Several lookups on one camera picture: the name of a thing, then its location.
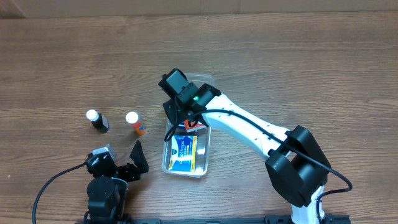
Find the red white medicine box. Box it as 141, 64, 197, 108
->
184, 119, 206, 133

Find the orange tube white cap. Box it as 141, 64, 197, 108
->
126, 111, 146, 136

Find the clear plastic container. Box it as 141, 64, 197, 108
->
162, 73, 215, 178

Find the dark bottle white cap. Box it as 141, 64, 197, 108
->
86, 109, 109, 133

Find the blue yellow VapoDrops packet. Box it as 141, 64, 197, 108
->
169, 135, 198, 172

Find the white blue Hansaplast box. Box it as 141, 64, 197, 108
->
177, 123, 185, 129

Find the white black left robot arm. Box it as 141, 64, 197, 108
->
83, 141, 149, 224

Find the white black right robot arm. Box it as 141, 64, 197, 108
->
160, 83, 331, 223

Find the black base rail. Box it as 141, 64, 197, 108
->
133, 214, 351, 224

